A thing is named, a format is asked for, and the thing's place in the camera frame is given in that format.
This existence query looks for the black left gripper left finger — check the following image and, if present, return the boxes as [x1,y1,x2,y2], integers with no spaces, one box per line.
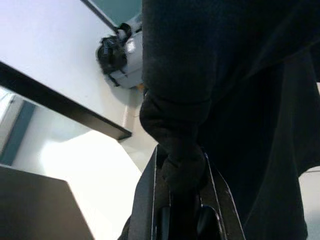
[121,145,173,240]

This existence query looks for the dark brown cabinet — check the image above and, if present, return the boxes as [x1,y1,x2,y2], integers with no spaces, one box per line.
[0,164,96,240]

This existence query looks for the grey upholstered ottoman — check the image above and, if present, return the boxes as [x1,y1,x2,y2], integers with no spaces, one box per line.
[104,18,146,89]

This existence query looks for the black door frame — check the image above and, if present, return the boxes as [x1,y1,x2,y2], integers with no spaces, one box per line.
[0,61,133,140]

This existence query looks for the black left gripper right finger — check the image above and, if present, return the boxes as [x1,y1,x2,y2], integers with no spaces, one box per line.
[197,147,247,240]

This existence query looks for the black cloth garment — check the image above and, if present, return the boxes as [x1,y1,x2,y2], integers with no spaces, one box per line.
[119,0,320,240]

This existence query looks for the black backpack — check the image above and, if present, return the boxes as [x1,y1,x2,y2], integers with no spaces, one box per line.
[94,22,132,76]

